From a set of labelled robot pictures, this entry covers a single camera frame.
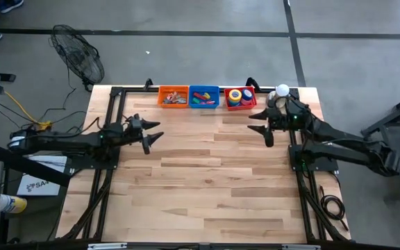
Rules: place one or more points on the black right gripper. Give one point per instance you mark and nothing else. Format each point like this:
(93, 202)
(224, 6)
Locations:
(287, 119)

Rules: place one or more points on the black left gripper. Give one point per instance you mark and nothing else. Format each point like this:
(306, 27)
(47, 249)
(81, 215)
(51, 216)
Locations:
(134, 132)

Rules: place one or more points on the pink tape roll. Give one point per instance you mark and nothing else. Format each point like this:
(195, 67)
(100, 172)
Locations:
(247, 102)

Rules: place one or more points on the dark staple remover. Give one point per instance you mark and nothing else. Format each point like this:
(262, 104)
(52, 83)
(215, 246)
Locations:
(167, 100)

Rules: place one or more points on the pink toy airplane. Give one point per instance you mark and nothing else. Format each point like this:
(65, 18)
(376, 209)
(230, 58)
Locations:
(175, 96)

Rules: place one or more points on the yellow tape roll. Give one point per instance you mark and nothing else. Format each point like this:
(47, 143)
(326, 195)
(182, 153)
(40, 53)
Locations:
(230, 95)

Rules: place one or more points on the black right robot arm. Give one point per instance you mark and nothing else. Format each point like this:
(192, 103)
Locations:
(339, 132)

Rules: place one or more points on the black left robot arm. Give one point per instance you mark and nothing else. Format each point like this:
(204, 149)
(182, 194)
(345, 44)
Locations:
(64, 140)

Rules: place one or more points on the red plastic basket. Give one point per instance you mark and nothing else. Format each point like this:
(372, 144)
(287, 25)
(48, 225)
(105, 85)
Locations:
(254, 100)

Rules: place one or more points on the white bulb table lamp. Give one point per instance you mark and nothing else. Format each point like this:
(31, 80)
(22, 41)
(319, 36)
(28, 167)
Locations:
(282, 90)

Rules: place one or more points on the orange plastic basket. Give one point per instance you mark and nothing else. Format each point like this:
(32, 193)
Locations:
(174, 88)

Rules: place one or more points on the blue plastic basket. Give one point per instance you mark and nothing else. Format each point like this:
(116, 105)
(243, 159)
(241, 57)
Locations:
(203, 89)

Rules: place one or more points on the black floor fan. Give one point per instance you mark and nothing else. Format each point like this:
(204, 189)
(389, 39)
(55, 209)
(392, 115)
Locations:
(78, 55)

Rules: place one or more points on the white printed sign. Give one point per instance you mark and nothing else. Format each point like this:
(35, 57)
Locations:
(40, 184)

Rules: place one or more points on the black stand beam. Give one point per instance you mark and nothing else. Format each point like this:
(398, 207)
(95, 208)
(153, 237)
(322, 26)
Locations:
(30, 170)

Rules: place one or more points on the white and yellow bottle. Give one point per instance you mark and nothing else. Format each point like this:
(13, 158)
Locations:
(14, 205)

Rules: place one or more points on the black aluminium table frame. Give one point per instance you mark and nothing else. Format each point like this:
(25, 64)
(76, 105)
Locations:
(134, 89)

